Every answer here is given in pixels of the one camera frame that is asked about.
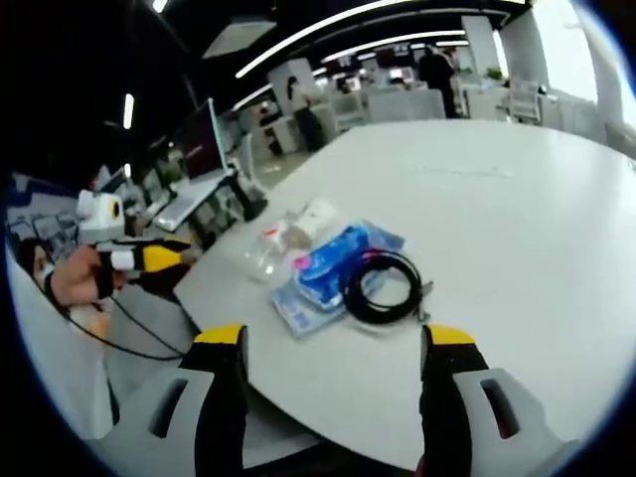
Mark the clear plastic bag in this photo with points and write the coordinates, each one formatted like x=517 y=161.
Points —
x=263 y=253

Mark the person's left hand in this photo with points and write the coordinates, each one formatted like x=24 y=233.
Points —
x=79 y=278

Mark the black office chair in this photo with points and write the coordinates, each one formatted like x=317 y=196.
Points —
x=248 y=196

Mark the white tube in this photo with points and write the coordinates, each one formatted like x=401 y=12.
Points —
x=318 y=216

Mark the white office chair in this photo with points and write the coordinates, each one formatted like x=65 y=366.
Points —
x=524 y=102

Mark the green potted plant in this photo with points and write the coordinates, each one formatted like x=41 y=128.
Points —
x=493 y=74

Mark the blue tissue packet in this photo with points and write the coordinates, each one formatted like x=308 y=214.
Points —
x=323 y=268

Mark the blue booklet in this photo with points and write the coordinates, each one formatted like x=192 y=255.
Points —
x=298 y=313

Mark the dark computer monitor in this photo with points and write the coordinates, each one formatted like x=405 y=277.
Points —
x=201 y=144

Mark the white office desk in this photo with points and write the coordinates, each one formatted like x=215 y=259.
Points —
x=189 y=204

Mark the person's white shirt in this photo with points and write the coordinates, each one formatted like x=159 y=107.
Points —
x=54 y=367

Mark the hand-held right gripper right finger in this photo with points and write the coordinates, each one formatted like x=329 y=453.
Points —
x=447 y=397

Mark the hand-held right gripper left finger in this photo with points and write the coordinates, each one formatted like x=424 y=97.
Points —
x=218 y=397

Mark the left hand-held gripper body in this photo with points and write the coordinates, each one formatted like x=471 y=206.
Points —
x=99 y=213

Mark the white table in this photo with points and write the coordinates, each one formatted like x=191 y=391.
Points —
x=472 y=208

